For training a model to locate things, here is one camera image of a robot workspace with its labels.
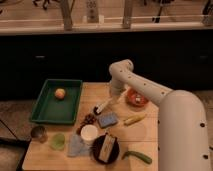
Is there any orange peach fruit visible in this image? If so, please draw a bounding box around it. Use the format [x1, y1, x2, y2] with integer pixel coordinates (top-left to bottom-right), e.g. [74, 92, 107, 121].
[54, 88, 66, 100]

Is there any orange bowl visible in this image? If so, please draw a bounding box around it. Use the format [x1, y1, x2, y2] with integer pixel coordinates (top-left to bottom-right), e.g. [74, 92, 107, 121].
[126, 88, 149, 107]

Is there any white cup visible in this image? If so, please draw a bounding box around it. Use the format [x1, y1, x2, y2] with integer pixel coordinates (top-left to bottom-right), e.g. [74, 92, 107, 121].
[80, 124, 98, 145]

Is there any blue sponge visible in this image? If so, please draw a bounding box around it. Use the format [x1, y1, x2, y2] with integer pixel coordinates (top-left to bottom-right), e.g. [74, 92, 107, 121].
[98, 113, 118, 129]

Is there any white dish brush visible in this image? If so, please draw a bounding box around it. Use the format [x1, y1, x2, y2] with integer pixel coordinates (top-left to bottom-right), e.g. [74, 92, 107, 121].
[93, 98, 117, 116]

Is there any metal cup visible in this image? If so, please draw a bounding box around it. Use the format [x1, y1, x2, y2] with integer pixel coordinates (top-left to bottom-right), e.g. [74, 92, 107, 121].
[31, 126, 48, 143]

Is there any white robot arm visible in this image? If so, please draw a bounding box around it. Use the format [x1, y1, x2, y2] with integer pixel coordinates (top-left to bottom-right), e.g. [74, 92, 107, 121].
[109, 59, 213, 171]

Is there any green plastic tray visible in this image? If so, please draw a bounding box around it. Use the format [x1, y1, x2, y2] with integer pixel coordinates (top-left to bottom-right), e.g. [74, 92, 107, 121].
[30, 79, 83, 125]

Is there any blue cloth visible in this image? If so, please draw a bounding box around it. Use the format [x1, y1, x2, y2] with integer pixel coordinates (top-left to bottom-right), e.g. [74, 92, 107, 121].
[67, 134, 90, 157]

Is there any green plastic cup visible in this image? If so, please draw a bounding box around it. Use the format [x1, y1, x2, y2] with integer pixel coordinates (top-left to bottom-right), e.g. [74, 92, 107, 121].
[50, 133, 65, 150]

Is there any wooden block brush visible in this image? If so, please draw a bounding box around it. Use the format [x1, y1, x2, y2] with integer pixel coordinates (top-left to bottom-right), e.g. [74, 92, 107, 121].
[98, 134, 116, 163]

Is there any black round plate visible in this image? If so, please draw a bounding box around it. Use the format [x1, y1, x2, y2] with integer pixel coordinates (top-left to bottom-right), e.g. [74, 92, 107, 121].
[91, 134, 120, 165]

